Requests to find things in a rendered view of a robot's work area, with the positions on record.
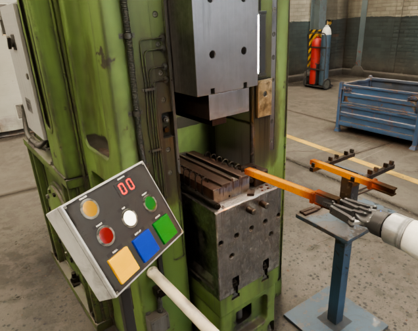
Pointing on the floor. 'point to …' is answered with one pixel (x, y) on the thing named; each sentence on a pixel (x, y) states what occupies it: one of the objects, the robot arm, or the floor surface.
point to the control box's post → (125, 303)
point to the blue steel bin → (386, 108)
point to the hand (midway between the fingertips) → (326, 200)
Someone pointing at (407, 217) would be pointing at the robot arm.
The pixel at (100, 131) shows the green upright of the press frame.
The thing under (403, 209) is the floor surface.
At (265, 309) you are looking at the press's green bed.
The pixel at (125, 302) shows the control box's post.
